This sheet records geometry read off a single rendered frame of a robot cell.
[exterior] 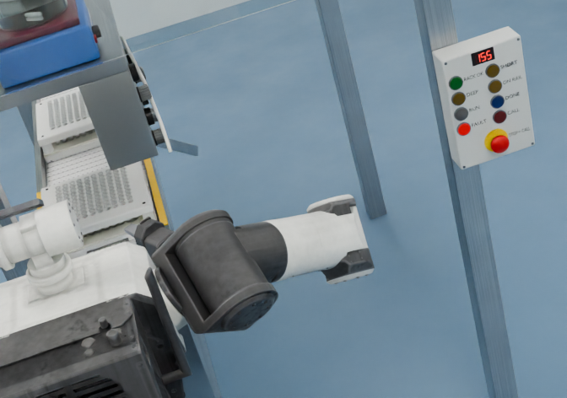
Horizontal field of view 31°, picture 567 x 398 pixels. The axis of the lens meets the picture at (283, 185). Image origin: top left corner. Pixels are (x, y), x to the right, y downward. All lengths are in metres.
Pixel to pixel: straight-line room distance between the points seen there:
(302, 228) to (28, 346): 0.43
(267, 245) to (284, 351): 1.73
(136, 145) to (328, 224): 0.70
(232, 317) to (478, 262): 1.14
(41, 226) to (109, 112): 0.75
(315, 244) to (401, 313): 1.69
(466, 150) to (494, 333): 0.56
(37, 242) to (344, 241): 0.46
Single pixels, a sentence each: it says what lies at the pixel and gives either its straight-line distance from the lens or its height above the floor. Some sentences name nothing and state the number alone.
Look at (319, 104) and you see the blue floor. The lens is 4.45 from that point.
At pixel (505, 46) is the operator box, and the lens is 2.15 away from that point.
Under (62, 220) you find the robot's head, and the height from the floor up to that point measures 1.34.
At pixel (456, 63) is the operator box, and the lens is 2.11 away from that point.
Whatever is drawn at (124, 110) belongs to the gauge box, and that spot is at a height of 1.15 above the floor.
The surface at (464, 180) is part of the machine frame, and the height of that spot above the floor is 0.76.
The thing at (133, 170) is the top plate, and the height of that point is 0.89.
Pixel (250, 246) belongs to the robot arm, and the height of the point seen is 1.22.
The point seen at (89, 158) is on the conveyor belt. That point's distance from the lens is 2.74.
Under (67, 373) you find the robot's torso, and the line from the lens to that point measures 1.30.
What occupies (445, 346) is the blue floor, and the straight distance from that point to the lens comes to 3.05.
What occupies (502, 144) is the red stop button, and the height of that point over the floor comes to 0.87.
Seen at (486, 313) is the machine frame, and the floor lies 0.38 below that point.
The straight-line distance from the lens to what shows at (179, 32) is 1.99.
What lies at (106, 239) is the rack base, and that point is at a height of 0.84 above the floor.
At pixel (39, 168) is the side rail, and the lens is 2.70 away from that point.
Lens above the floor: 2.00
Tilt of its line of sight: 31 degrees down
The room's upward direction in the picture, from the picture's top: 16 degrees counter-clockwise
